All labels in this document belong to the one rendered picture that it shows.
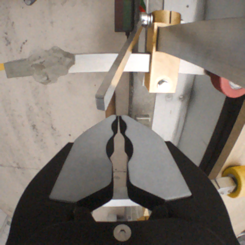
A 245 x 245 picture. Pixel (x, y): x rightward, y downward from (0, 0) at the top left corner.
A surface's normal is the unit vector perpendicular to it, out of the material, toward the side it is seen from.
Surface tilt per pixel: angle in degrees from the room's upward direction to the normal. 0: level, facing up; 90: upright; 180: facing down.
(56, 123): 0
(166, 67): 0
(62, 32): 0
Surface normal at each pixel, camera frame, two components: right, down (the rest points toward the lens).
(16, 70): 0.04, 0.53
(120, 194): 0.01, -0.85
